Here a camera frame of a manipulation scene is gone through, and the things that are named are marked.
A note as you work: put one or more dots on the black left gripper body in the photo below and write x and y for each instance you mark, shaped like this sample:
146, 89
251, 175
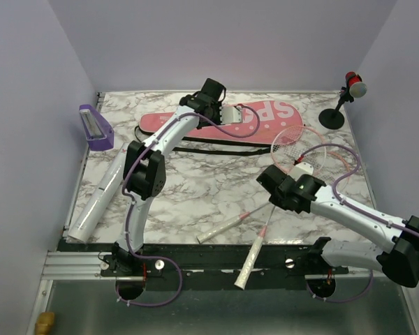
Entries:
215, 116

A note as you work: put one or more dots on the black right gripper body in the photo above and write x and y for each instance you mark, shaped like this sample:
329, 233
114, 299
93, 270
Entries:
278, 202

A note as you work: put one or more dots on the pink badminton racket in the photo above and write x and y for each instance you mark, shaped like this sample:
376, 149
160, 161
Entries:
290, 142
328, 165

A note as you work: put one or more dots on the grey shuttlecock tube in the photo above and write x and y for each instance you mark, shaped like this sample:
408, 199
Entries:
94, 209

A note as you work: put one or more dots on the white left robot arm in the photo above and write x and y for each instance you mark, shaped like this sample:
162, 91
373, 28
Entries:
145, 165

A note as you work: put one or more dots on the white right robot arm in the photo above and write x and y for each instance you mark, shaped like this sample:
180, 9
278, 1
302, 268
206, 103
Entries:
393, 243

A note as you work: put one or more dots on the black microphone stand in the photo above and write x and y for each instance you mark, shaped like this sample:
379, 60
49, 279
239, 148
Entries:
332, 118

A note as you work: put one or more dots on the purple metronome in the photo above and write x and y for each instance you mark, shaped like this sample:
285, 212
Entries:
98, 132

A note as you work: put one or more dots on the red grey microphone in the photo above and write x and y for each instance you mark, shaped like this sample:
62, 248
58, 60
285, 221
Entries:
354, 85

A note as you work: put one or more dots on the brass fitting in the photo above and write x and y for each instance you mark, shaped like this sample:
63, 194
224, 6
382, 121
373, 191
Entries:
44, 323

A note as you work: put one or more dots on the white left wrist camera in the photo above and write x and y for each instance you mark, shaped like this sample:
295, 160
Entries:
231, 115

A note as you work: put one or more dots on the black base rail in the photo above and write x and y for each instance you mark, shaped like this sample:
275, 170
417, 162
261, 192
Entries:
216, 266

